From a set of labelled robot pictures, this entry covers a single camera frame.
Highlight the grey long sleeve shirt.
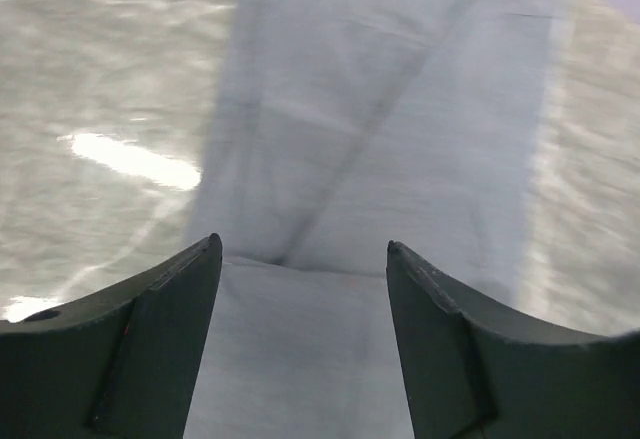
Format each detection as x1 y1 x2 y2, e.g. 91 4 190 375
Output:
185 0 564 438

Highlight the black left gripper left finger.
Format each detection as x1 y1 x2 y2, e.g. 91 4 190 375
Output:
1 235 222 438

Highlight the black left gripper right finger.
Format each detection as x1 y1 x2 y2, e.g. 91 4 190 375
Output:
386 241 639 438

